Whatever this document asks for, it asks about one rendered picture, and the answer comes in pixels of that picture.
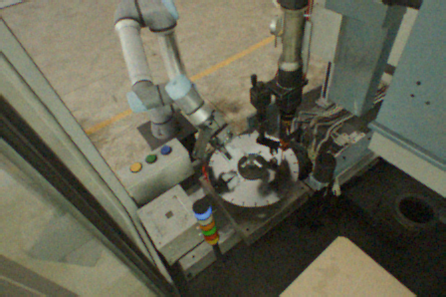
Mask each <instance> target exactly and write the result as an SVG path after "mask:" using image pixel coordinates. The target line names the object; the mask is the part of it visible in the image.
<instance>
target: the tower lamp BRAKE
mask: <svg viewBox="0 0 446 297"><path fill-rule="evenodd" d="M192 210H193V212H194V215H195V217H197V219H201V220H203V219H207V218H208V217H209V216H210V215H211V207H210V205H209V203H208V200H206V199H204V198H199V199H197V200H195V201H194V203H193V204H192Z"/></svg>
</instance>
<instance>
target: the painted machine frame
mask: <svg viewBox="0 0 446 297"><path fill-rule="evenodd" d="M381 1H382V0H326V3H325V8H326V9H329V10H331V11H335V12H337V13H339V14H342V15H343V16H346V19H345V27H344V31H343V34H342V39H341V45H340V49H339V53H338V60H337V61H336V62H335V63H334V73H333V77H332V81H331V88H330V93H329V96H328V99H329V100H330V101H333V102H334V103H336V104H338V105H340V106H341V107H343V108H345V109H346V110H348V111H350V112H352V113H353V114H354V115H357V116H358V117H360V116H362V115H364V113H365V112H367V111H369V110H370V108H371V107H372V102H373V100H374V98H375V94H376V92H377V90H378V85H379V83H380V81H381V77H382V75H383V73H384V69H385V67H386V65H387V62H388V58H389V56H390V54H391V49H392V47H393V45H394V42H395V38H396V36H397V34H398V30H399V28H400V26H401V24H402V19H403V15H405V14H406V13H407V10H406V7H404V6H400V5H397V4H395V5H394V6H392V7H389V6H387V5H383V4H382V2H381ZM368 127H369V128H370V129H372V131H370V132H369V133H368V134H366V135H365V136H363V137H362V138H361V139H359V141H356V143H354V144H353V145H351V146H350V147H349V148H347V149H346V150H344V151H343V152H341V153H340V154H338V155H337V156H336V157H335V156H334V155H333V154H331V153H329V152H322V153H320V154H318V156H317V157H316V159H315V168H314V171H313V174H312V175H311V178H310V183H311V185H312V186H313V187H315V188H316V189H317V190H319V189H321V188H322V187H324V186H325V185H327V184H329V186H328V191H327V194H328V193H330V192H333V187H334V184H335V178H336V177H337V176H339V174H340V173H342V172H343V171H345V170H346V169H347V168H349V167H350V166H351V165H352V164H354V163H355V162H356V161H357V160H359V159H360V158H362V157H363V156H364V155H365V154H367V153H368V152H369V151H370V150H372V151H374V152H376V153H377V154H379V155H380V156H379V157H380V159H382V160H384V161H385V162H387V163H388V164H394V165H396V167H399V168H400V169H402V170H404V172H407V173H408V174H410V175H411V176H413V177H415V178H416V179H418V180H419V181H420V182H422V183H424V184H425V185H427V186H428V187H431V189H433V190H435V191H436V192H438V193H440V195H442V196H441V197H440V198H439V199H440V200H442V201H443V202H444V205H445V206H444V208H442V209H441V211H439V221H442V222H443V223H444V224H446V0H422V4H421V6H420V9H419V10H418V14H417V17H416V18H415V21H414V23H413V26H412V29H411V30H410V33H409V37H408V38H407V40H406V44H405V46H404V48H403V50H402V54H401V56H400V58H399V62H398V64H397V66H396V68H395V72H394V74H393V75H392V79H391V82H390V83H389V87H388V89H387V91H386V94H385V97H384V99H383V102H382V104H381V107H380V110H379V112H378V114H377V118H375V119H374V120H372V122H369V124H368Z"/></svg>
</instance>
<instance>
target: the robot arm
mask: <svg viewBox="0 0 446 297"><path fill-rule="evenodd" d="M113 15H114V18H113V26H114V31H115V34H116V35H117V36H118V37H119V38H120V44H121V47H122V50H123V56H124V59H125V64H126V67H127V70H128V76H129V79H130V82H131V88H132V91H131V92H128V93H127V94H126V98H127V100H128V103H129V106H130V107H131V110H132V111H133V112H134V113H143V112H147V113H148V116H149V117H150V121H151V131H152V133H153V135H154V136H155V137H156V138H158V139H169V138H172V137H174V136H175V135H176V134H177V133H178V132H179V130H180V123H179V121H178V119H177V118H176V116H175V115H174V114H173V113H178V112H180V111H183V113H184V114H185V116H187V118H188V119H189V120H190V122H191V123H192V124H193V125H195V127H197V129H198V130H199V129H200V130H199V134H198V137H197V141H196V143H195V147H194V149H193V151H192V156H193V157H195V159H199V160H203V157H204V153H205V151H206V147H207V145H208V144H211V145H212V146H213V147H214V148H215V149H216V150H217V151H218V153H219V154H220V155H221V156H222V157H223V158H224V159H225V160H226V161H227V162H228V163H229V164H231V165H234V166H236V162H235V159H236V157H237V156H238V154H239V153H240V148H236V147H235V146H227V144H229V143H230V142H231V141H233V139H235V138H236V137H238V135H237V134H236V132H234V130H233V129H232V128H231V126H230V125H229V124H227V123H226V122H225V121H224V119H223V118H222V116H221V115H220V114H219V112H218V111H217V110H214V109H213V110H212V111H211V109H209V107H208V106H207V104H206V103H205V102H204V100H203V99H202V98H201V97H200V95H199V94H198V92H197V85H196V84H195V83H192V81H191V80H190V79H189V78H187V73H186V70H185V65H184V62H183V59H182V54H181V52H180V46H179V44H178V41H177V36H176V33H175V28H176V27H177V21H176V20H178V19H179V15H178V13H177V9H176V7H175V5H174V1H173V0H121V1H120V2H119V4H118V6H117V7H116V10H115V12H114V14H113ZM146 27H148V28H149V31H150V32H151V33H153V34H155V36H156V41H157V44H158V46H159V50H160V52H161V56H162V59H163V61H164V66H165V68H166V72H167V74H168V77H169V82H166V83H161V84H158V85H155V84H154V82H153V80H152V76H151V73H150V68H149V66H148V63H147V58H146V56H145V53H144V48H143V45H142V40H141V37H140V34H141V29H142V28H146ZM230 129H231V130H232V131H233V132H234V135H233V133H232V132H229V131H230ZM232 136H233V137H232Z"/></svg>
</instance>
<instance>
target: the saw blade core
mask: <svg viewBox="0 0 446 297"><path fill-rule="evenodd" d="M258 136H259V134H250V136H249V134H246V135H242V136H240V137H236V138H235V139H233V141H231V142H230V143H229V144H227V146H235V147H236V148H240V153H239V154H238V156H237V157H236V159H235V162H236V166H234V165H231V164H229V163H228V162H227V161H226V160H225V159H224V158H223V157H222V156H221V155H220V154H219V153H218V151H217V150H216V151H215V153H214V154H213V156H212V157H211V159H210V161H209V164H213V165H209V164H208V177H209V180H210V182H211V185H212V186H213V188H214V189H215V191H216V192H217V193H218V194H219V195H220V196H221V197H222V198H224V199H225V200H228V201H229V202H231V200H232V199H233V198H234V200H232V202H231V203H234V204H236V205H241V206H246V207H256V205H255V203H257V207H259V206H263V205H268V203H269V204H271V203H274V202H276V201H278V200H280V198H283V197H284V196H286V195H287V194H288V193H289V191H291V190H292V188H293V187H294V184H296V180H297V178H298V176H299V174H298V173H294V171H295V172H299V164H298V160H297V159H296V155H295V154H294V152H293V151H292V150H291V148H289V147H288V146H285V147H284V146H282V144H280V147H279V149H278V154H275V155H274V156H272V155H271V154H270V148H267V147H265V146H261V145H259V144H256V138H257V137H258ZM259 150H261V151H262V152H261V156H263V157H264V158H265V159H266V161H267V162H268V169H267V171H266V173H265V174H264V175H262V176H261V177H258V178H255V179H249V178H246V177H243V175H240V173H239V172H238V167H237V163H238V160H239V159H240V157H241V156H243V155H244V154H242V151H244V152H246V153H247V154H249V153H257V152H259ZM216 153H218V154H216ZM211 169H212V170H211ZM212 178H213V179H212ZM292 181H293V182H292ZM216 186H217V187H216ZM223 193H224V194H223ZM222 194H223V195H222ZM243 202H245V203H244V205H243Z"/></svg>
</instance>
